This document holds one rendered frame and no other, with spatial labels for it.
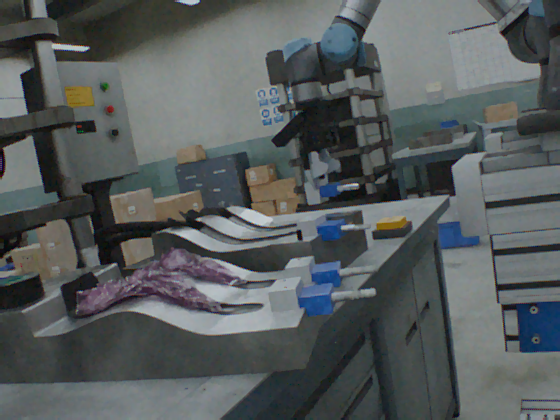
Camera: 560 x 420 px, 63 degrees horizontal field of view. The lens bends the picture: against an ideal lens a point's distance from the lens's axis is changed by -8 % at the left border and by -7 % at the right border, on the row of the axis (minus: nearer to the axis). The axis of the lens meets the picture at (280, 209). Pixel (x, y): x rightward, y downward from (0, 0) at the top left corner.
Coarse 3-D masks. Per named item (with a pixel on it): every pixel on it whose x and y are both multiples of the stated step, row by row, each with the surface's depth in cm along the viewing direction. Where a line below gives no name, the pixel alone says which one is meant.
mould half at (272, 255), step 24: (216, 216) 112; (264, 216) 118; (360, 216) 105; (168, 240) 100; (192, 240) 97; (216, 240) 100; (288, 240) 88; (312, 240) 84; (336, 240) 93; (360, 240) 103; (144, 264) 109; (240, 264) 92; (264, 264) 89
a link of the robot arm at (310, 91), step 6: (300, 84) 113; (306, 84) 113; (312, 84) 113; (318, 84) 115; (294, 90) 115; (300, 90) 114; (306, 90) 113; (312, 90) 114; (318, 90) 114; (294, 96) 115; (300, 96) 114; (306, 96) 114; (312, 96) 114; (318, 96) 114; (294, 102) 116; (300, 102) 115
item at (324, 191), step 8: (304, 184) 120; (320, 184) 120; (328, 184) 119; (336, 184) 118; (352, 184) 116; (312, 192) 119; (320, 192) 119; (328, 192) 118; (336, 192) 118; (312, 200) 120; (320, 200) 119
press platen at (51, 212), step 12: (48, 204) 128; (60, 204) 125; (72, 204) 126; (84, 204) 128; (0, 216) 115; (12, 216) 118; (24, 216) 121; (36, 216) 123; (48, 216) 124; (60, 216) 125; (72, 216) 127; (84, 216) 130; (0, 228) 115; (12, 228) 118; (24, 228) 121; (0, 252) 171
